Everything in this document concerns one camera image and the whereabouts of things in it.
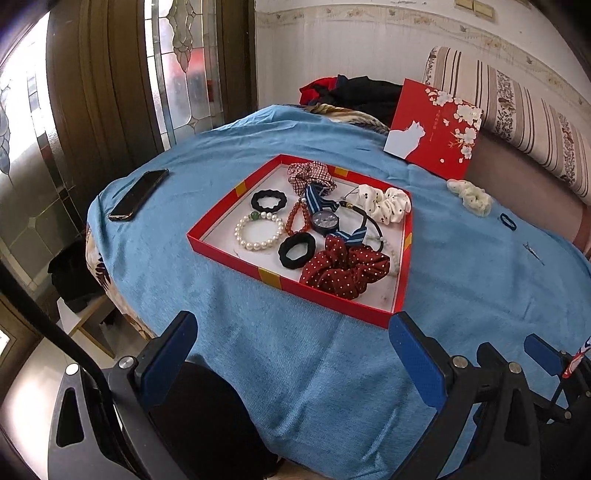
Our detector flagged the pile of dark clothes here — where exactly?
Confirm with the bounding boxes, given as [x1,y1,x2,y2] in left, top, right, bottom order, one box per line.
[299,74,402,127]

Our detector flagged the wooden door with glass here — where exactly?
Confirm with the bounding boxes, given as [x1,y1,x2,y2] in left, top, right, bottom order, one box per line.
[46,0,257,204]

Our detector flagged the striped sofa cushion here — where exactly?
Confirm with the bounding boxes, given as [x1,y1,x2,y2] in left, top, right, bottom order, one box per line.
[422,46,591,206]

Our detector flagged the red polka dot scrunchie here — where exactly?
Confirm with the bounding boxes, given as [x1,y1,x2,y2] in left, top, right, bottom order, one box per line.
[299,235,392,301]

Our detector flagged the blue striped strap watch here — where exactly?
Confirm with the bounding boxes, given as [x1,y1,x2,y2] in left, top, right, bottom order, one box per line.
[305,182,370,245]

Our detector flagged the black cable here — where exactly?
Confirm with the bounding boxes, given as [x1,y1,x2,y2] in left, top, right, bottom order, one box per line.
[0,265,153,480]

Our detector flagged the red box lid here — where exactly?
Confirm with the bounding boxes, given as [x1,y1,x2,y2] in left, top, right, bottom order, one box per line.
[383,78,483,181]

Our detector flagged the black smartphone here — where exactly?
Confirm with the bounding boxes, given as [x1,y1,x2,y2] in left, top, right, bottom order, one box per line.
[108,169,170,222]

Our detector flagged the red patterned strap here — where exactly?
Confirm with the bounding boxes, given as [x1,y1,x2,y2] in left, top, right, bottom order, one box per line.
[561,335,591,379]

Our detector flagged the black cord necklace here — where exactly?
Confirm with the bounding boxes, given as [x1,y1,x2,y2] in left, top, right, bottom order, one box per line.
[339,187,393,259]

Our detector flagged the plain white scrunchie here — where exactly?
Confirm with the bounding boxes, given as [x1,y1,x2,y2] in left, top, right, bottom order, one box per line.
[446,179,494,217]

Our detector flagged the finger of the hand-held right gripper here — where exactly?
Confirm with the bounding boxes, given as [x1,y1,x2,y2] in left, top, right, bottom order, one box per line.
[524,335,566,374]

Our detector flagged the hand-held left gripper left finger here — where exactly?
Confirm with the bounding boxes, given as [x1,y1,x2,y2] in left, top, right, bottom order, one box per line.
[46,310,199,480]

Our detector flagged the red tray box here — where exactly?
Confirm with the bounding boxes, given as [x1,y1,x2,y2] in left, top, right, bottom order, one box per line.
[187,154,414,329]

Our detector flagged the wooden stool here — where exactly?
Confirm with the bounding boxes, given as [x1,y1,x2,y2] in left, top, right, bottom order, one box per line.
[58,293,153,361]

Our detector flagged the white dotted scrunchie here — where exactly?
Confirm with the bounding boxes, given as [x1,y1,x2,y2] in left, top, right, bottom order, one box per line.
[358,184,411,225]

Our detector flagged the blue blanket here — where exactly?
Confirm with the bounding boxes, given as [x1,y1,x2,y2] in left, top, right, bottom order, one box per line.
[87,105,591,467]

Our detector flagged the brown sofa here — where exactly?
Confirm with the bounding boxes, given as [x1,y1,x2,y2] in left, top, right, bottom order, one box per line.
[466,129,591,257]

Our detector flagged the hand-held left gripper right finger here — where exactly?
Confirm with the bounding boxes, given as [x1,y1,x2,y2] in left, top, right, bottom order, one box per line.
[389,311,542,480]

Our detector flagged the red checkered scrunchie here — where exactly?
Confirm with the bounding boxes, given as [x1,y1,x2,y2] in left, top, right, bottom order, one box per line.
[287,161,338,195]

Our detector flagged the wide black hair tie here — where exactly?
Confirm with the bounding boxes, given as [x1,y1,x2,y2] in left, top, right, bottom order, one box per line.
[278,234,315,269]

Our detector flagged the person's black trouser leg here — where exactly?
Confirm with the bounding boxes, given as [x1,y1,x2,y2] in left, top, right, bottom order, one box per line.
[152,360,282,480]

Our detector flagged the wall light switches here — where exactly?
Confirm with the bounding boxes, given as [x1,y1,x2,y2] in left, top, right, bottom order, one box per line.
[455,0,499,21]

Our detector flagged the black bag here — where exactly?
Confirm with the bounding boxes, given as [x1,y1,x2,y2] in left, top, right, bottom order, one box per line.
[47,240,107,315]

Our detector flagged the black wavy hair tie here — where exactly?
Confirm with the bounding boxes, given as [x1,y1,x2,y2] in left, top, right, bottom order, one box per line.
[250,189,289,214]

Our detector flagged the white pearl bracelet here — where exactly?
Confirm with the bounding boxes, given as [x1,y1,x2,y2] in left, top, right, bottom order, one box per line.
[235,212,286,252]

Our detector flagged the orange bead bracelet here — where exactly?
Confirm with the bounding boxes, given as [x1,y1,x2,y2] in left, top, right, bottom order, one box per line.
[285,198,314,238]

